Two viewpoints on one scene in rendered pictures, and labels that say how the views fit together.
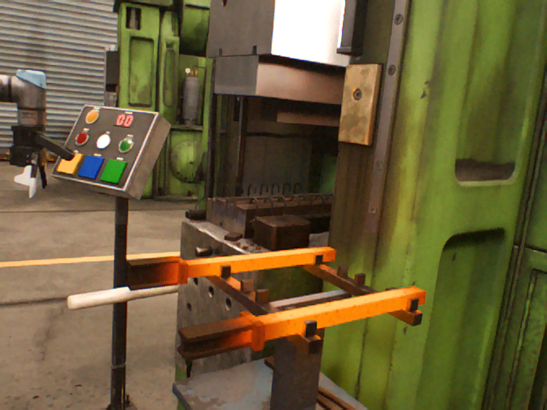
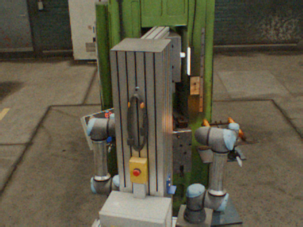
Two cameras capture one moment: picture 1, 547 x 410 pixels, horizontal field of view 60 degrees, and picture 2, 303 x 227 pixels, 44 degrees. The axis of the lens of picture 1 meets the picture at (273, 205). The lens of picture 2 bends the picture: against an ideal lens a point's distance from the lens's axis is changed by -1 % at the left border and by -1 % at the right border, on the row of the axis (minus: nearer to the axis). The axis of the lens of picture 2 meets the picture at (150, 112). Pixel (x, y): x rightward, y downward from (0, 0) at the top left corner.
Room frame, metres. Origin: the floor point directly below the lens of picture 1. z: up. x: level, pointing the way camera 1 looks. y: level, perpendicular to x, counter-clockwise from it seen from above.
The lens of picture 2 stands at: (-0.12, 2.94, 2.49)
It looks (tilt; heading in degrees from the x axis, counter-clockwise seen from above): 24 degrees down; 298
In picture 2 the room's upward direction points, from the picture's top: 2 degrees counter-clockwise
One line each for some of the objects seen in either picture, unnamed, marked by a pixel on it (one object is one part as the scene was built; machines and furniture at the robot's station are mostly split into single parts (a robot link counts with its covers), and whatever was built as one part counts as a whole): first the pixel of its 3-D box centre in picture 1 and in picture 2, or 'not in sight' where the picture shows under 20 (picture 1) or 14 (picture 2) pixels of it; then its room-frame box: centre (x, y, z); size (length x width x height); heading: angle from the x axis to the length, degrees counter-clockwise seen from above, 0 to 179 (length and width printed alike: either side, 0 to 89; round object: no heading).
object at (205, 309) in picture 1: (291, 299); (165, 140); (1.35, -0.08, 0.69); 0.56 x 0.38 x 0.45; 128
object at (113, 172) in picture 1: (114, 172); not in sight; (1.49, 0.51, 1.01); 0.07 x 0.05 x 0.07; 63
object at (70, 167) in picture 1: (71, 163); not in sight; (1.58, 0.69, 1.01); 0.07 x 0.05 x 0.07; 63
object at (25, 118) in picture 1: (32, 118); not in sight; (1.39, 0.72, 1.15); 0.08 x 0.08 x 0.05
